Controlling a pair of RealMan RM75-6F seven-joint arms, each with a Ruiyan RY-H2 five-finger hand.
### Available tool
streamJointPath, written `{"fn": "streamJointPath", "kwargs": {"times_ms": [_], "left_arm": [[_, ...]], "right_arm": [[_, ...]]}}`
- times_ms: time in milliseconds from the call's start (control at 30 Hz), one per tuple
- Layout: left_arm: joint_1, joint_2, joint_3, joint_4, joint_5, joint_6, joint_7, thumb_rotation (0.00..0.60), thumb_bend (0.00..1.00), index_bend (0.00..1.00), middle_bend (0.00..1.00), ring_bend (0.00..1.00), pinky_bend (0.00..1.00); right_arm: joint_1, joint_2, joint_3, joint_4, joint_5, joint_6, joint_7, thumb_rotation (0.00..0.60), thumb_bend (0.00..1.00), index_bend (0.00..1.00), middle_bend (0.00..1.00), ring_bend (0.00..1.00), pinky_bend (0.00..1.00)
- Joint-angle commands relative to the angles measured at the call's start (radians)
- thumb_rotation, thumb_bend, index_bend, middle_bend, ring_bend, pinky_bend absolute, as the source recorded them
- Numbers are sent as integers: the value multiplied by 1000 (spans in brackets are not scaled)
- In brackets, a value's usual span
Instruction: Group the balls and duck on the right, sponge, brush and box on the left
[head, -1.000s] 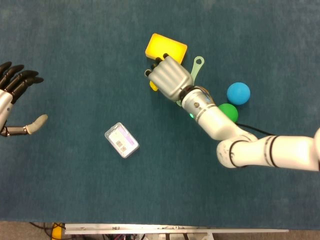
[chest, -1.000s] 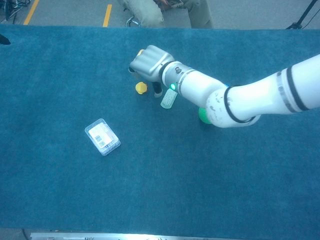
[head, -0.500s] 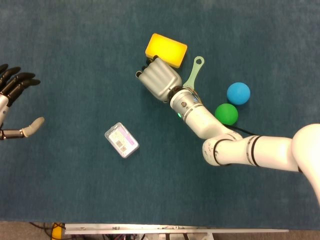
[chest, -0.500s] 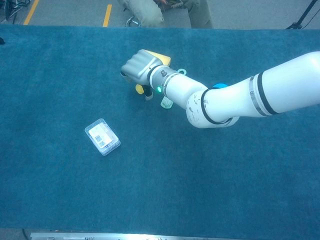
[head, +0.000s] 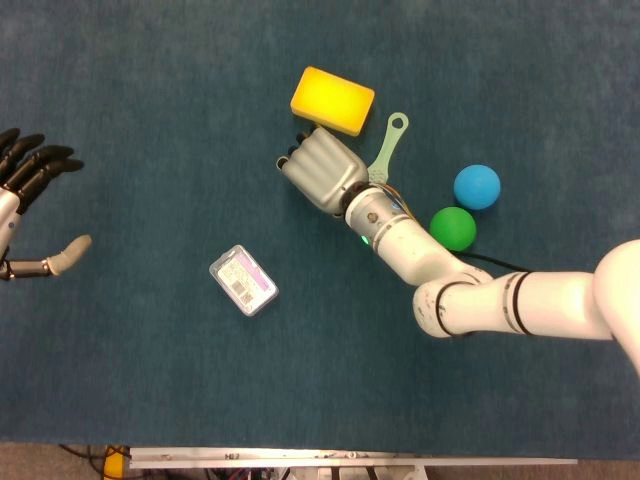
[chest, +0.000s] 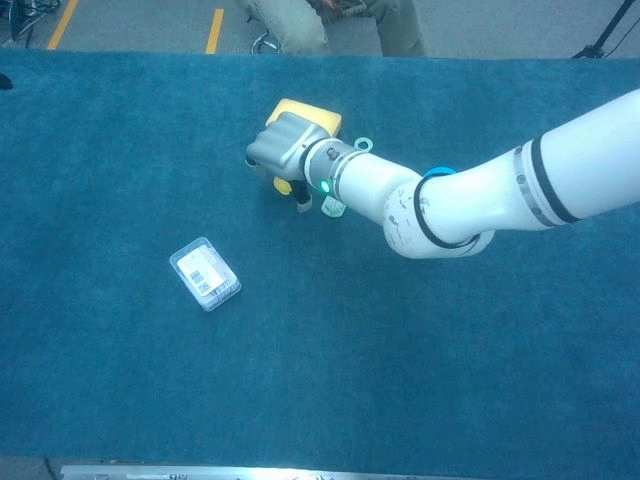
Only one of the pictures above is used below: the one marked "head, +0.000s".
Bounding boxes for teal felt table cloth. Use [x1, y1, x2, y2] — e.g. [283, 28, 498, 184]
[0, 0, 640, 459]

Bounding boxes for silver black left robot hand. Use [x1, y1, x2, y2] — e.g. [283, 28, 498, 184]
[0, 127, 94, 282]

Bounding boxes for light green plastic brush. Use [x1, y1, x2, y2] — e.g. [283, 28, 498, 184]
[367, 112, 410, 187]

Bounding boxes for blue ball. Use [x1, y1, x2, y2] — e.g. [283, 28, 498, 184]
[453, 164, 502, 211]

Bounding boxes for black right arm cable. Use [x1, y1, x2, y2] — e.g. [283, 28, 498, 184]
[457, 251, 532, 275]

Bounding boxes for clear plastic swab box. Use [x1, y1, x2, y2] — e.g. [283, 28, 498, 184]
[208, 244, 280, 318]

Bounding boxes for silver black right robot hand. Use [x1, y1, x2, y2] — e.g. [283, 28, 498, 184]
[275, 126, 370, 219]

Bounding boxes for yellow rectangular sponge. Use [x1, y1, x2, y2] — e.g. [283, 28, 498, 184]
[289, 65, 376, 138]

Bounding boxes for green ball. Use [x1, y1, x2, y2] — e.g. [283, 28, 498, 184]
[428, 206, 477, 253]

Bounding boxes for black floor cables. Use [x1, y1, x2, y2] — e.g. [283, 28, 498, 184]
[58, 443, 109, 474]

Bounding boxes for aluminium frame rail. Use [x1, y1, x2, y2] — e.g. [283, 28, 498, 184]
[128, 446, 579, 471]

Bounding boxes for yellow plastic box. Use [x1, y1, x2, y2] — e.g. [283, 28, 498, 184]
[102, 444, 132, 480]

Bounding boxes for wiring under frame rail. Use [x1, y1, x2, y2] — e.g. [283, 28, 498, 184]
[199, 467, 431, 480]

